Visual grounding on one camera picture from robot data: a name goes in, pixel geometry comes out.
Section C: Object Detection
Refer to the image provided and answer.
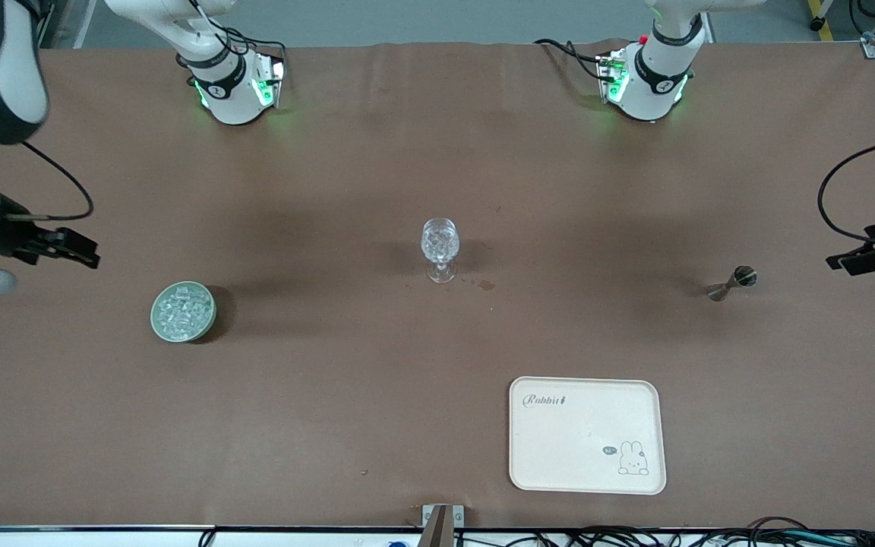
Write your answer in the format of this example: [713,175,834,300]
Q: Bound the tangled black cables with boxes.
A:
[559,517,875,547]

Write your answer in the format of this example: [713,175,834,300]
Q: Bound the cream rabbit print tray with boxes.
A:
[509,377,667,495]

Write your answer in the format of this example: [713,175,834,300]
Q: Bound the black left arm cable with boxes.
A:
[817,133,875,245]

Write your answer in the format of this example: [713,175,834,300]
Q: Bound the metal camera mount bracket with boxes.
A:
[422,504,465,547]

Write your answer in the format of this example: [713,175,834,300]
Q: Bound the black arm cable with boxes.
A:
[3,141,95,222]
[817,133,875,245]

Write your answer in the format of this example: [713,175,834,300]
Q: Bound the green round bowl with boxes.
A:
[150,281,217,344]

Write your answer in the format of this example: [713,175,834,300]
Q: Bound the clear stemmed wine glass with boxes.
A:
[421,218,460,284]

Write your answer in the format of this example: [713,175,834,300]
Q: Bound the clear ice cubes pile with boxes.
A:
[155,286,212,340]

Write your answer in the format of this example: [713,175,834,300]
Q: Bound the black right base cable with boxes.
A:
[179,0,288,84]

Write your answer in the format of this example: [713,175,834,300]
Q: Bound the brown table mat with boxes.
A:
[0,42,875,530]

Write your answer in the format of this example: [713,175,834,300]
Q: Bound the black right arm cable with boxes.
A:
[3,141,95,222]

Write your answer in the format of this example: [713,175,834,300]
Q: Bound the metal double jigger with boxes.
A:
[707,265,758,302]

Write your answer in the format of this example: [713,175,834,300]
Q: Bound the black base cable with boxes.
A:
[179,0,288,84]
[535,38,613,83]

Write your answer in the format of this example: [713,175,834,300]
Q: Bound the black left base cable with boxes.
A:
[535,38,613,83]

